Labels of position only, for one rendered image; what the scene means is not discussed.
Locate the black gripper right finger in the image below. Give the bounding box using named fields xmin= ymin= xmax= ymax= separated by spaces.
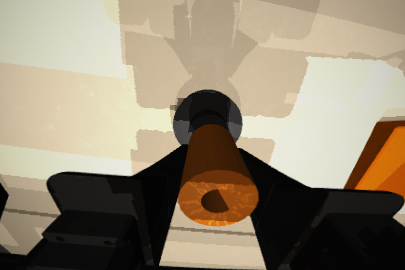
xmin=238 ymin=148 xmax=405 ymax=270

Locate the orange knob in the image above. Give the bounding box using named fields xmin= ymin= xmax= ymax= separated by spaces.
xmin=178 ymin=124 xmax=259 ymax=227

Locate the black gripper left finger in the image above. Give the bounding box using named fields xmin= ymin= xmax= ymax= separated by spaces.
xmin=47 ymin=144 xmax=188 ymax=266

